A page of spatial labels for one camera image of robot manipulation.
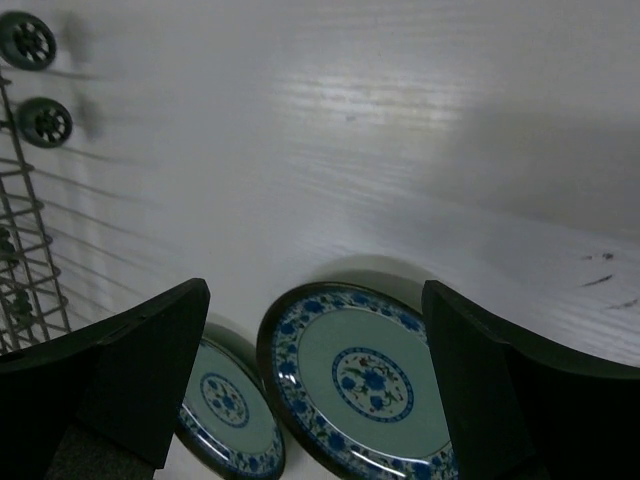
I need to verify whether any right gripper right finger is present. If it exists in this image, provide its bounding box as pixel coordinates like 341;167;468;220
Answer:
422;280;639;479

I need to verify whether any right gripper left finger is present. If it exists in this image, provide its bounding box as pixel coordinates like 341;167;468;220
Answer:
1;278;209;479

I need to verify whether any blue floral plate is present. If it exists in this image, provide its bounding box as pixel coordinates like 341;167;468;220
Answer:
176;338;286;479
256;282;459;479

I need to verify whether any grey wire dish rack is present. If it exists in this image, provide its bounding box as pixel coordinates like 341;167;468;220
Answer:
0;10;74;351

